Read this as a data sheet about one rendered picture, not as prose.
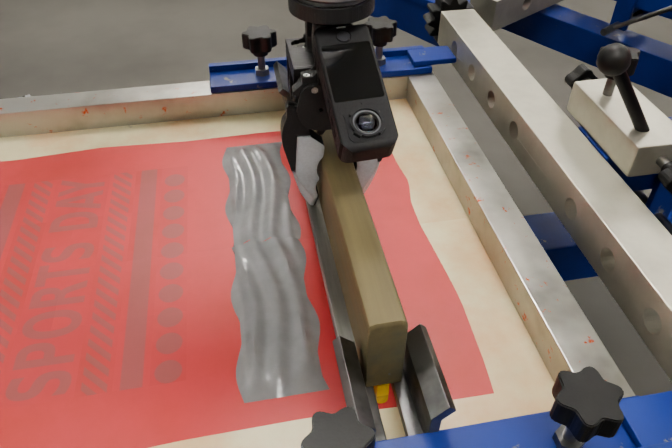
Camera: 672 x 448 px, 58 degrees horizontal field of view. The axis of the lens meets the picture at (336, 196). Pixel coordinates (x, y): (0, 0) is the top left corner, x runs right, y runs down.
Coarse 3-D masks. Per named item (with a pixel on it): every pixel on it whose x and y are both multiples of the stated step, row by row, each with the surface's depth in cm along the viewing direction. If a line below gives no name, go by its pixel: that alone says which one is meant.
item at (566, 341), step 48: (48, 96) 79; (96, 96) 79; (144, 96) 79; (192, 96) 79; (240, 96) 80; (432, 96) 79; (432, 144) 75; (480, 192) 64; (480, 240) 63; (528, 240) 58; (528, 288) 54; (576, 336) 50; (624, 384) 46
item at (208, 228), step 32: (32, 160) 74; (64, 160) 74; (96, 160) 74; (128, 160) 74; (160, 160) 74; (192, 160) 74; (384, 160) 74; (192, 192) 69; (224, 192) 69; (384, 192) 69; (192, 224) 65; (224, 224) 65; (384, 224) 65
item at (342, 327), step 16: (320, 208) 61; (320, 224) 59; (320, 240) 58; (320, 256) 56; (336, 272) 54; (336, 288) 53; (336, 304) 52; (336, 320) 50; (336, 336) 50; (352, 336) 49
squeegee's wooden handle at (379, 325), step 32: (320, 160) 57; (320, 192) 60; (352, 192) 53; (352, 224) 50; (352, 256) 47; (384, 256) 47; (352, 288) 47; (384, 288) 44; (352, 320) 49; (384, 320) 42; (384, 352) 44
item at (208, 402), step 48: (384, 240) 63; (192, 288) 58; (432, 288) 58; (192, 336) 54; (240, 336) 54; (432, 336) 54; (192, 384) 50; (336, 384) 50; (480, 384) 50; (0, 432) 47; (48, 432) 47; (96, 432) 47; (144, 432) 47; (192, 432) 47
